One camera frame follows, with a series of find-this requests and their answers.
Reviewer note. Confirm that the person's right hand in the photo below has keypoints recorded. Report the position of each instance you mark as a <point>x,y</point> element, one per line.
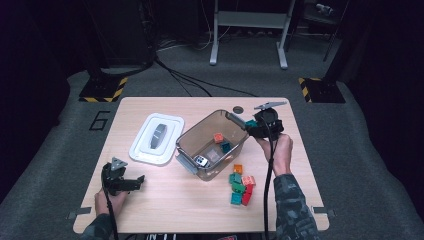
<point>283,153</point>

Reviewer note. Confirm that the black cabinet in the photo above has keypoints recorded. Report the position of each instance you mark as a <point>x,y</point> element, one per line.
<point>123,33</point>

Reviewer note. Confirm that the dark teal toy block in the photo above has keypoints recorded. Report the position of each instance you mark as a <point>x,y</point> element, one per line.
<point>226,147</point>

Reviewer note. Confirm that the pink toy block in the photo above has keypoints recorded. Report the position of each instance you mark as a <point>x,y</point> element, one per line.
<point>248,180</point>

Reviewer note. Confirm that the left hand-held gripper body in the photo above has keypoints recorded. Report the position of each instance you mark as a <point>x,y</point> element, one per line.
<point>114,178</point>

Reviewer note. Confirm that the person's left hand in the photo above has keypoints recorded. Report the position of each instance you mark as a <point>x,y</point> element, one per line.
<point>120,200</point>

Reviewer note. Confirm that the coral toy block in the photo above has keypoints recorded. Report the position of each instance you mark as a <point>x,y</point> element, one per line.
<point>218,137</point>

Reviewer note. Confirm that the sea green toy block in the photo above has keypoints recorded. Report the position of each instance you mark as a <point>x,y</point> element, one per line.
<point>235,178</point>

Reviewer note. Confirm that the dark round table cap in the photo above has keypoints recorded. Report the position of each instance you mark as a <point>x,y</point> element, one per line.
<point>238,109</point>

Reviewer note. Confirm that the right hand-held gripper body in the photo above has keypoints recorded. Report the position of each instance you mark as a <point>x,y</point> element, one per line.
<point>268,121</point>

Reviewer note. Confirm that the black label with white print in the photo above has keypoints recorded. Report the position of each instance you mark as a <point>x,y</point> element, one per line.
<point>160,237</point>

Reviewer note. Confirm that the grey tape strip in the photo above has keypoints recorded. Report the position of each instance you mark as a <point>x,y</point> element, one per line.
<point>323,211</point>

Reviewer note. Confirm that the black base with hazard stripes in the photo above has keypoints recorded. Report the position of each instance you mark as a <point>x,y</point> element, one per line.
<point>100,88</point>
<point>325,90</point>

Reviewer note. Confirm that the small white toy car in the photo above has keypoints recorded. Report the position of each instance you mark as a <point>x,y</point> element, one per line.
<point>201,161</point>

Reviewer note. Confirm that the red toy block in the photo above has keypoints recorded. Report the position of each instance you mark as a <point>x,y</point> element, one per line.
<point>246,199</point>
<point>250,190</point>

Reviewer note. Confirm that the pile of coloured toy blocks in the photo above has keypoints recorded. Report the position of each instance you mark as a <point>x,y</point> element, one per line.
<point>238,187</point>

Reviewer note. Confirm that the white metal table frame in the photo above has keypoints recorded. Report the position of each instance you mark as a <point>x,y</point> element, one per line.
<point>250,19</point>

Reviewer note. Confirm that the brown translucent storage box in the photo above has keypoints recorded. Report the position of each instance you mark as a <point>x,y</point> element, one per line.
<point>196,133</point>

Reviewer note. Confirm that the orange toy block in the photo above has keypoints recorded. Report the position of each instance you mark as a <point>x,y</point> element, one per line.
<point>237,168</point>

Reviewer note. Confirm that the small grey device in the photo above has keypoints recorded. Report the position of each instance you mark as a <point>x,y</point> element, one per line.
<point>324,8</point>

